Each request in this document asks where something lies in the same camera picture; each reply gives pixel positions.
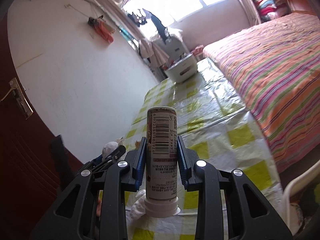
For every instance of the orange cloth on hook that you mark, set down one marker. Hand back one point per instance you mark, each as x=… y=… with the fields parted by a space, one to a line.
x=102 y=28

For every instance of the white storage basket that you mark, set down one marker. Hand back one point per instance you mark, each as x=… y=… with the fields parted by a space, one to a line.
x=183 y=69

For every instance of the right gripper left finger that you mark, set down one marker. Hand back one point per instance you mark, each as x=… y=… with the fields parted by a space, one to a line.
x=93 y=206

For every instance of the white trash bin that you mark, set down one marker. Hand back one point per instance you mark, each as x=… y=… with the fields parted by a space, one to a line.
x=301 y=205

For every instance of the metal door handle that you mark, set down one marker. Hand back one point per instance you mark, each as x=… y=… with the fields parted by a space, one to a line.
x=17 y=93

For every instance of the white cylindrical can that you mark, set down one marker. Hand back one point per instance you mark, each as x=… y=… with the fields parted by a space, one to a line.
x=161 y=162

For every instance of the black hanging garment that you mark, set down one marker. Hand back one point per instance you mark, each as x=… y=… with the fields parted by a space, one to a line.
x=159 y=26

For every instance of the pink curtain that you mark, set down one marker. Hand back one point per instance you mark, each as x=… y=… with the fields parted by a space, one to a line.
x=120 y=17

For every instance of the white sock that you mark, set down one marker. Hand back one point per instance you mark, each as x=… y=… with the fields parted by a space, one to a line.
x=108 y=149

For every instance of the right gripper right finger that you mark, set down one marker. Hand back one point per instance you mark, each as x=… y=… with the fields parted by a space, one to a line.
x=228 y=198

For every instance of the striped bed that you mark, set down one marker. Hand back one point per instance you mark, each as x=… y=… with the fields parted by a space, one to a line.
x=274 y=67

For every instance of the dark red door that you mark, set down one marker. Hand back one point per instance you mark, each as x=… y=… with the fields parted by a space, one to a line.
x=35 y=166

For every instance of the yellow checkered floor mat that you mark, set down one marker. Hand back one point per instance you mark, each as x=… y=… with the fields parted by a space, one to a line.
x=212 y=120

